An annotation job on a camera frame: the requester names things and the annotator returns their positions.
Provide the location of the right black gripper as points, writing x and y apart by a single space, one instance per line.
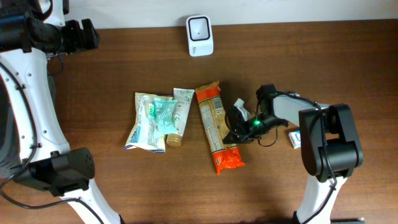
240 127

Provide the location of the orange noodle packet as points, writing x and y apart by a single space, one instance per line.
225 156

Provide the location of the white cream tube gold cap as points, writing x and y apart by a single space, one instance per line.
184 98

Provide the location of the teal Kleenex pack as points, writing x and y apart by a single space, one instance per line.
295 139
161 114

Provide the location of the beige snack bag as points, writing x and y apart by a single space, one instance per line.
144 134

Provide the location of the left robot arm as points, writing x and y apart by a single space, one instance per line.
34 151

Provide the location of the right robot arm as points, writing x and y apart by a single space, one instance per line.
330 146

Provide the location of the white barcode scanner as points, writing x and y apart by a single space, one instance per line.
199 36

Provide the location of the dark grey plastic basket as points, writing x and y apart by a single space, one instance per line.
9 137

